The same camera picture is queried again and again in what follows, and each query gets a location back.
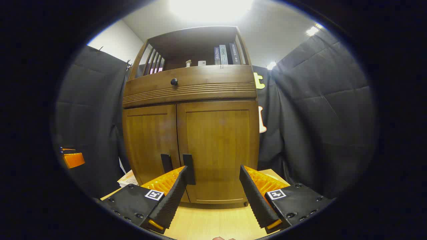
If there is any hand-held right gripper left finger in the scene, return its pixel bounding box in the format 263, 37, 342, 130
100, 166, 189, 234

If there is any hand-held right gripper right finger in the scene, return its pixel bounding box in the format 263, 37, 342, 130
239, 164, 334, 234

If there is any wooden cabinet door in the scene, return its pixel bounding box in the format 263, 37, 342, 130
176, 100, 260, 204
122, 104, 183, 202

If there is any wooden double-door shoe cabinet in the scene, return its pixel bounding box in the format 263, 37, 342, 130
122, 26, 261, 205

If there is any stack of white books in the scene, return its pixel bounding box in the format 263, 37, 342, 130
117, 169, 139, 188

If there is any small ceiling light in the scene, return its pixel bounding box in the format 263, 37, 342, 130
306, 23, 324, 36

